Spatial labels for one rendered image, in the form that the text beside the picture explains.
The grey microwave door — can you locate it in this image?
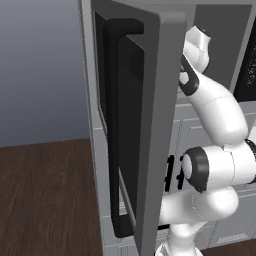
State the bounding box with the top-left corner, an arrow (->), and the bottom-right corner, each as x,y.
89,0 -> 188,256

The black cupboard handle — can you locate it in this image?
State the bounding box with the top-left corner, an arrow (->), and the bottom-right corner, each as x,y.
164,154 -> 176,193
176,155 -> 186,192

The black microwave door handle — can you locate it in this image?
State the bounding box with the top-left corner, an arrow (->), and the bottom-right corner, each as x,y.
105,17 -> 146,239

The grey cupboard run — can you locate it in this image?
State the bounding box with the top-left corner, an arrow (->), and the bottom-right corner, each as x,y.
77,0 -> 256,256

